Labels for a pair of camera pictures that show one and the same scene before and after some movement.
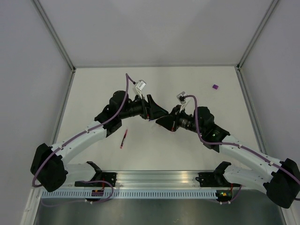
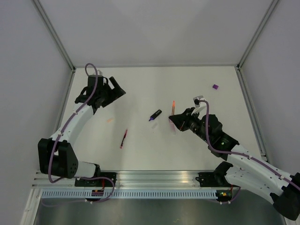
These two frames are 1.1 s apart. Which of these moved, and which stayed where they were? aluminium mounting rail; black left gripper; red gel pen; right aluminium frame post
Moved: black left gripper
Stayed: right aluminium frame post; red gel pen; aluminium mounting rail
